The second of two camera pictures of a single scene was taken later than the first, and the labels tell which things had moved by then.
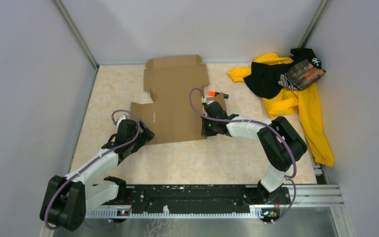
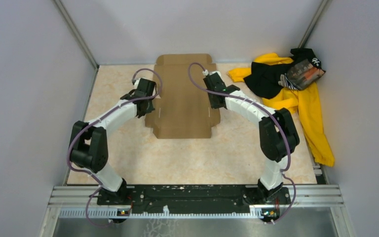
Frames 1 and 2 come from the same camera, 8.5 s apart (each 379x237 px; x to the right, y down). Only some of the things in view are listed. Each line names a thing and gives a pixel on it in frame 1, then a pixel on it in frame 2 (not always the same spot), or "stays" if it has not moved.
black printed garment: (301, 71) stays
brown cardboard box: (177, 84) stays
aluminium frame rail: (301, 196) stays
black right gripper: (205, 132) -> (212, 104)
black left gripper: (144, 137) -> (151, 108)
